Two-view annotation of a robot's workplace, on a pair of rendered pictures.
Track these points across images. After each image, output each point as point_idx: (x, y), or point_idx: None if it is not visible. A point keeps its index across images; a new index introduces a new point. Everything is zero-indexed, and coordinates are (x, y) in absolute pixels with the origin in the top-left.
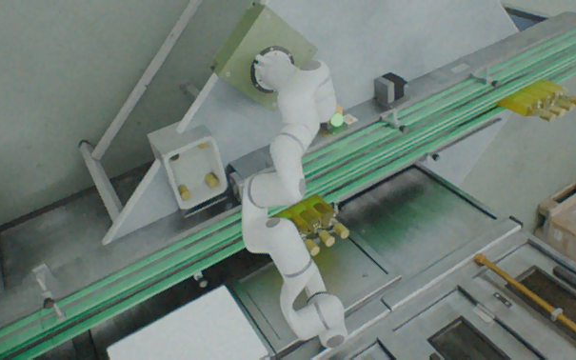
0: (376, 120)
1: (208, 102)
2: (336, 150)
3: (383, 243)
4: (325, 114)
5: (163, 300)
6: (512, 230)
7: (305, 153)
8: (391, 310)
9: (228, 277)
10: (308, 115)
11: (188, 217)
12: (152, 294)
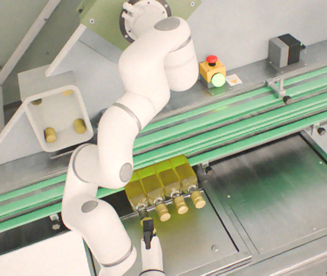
0: (262, 85)
1: (77, 48)
2: (210, 113)
3: (244, 213)
4: (181, 84)
5: (26, 229)
6: None
7: (177, 112)
8: None
9: None
10: (151, 86)
11: (54, 158)
12: (7, 229)
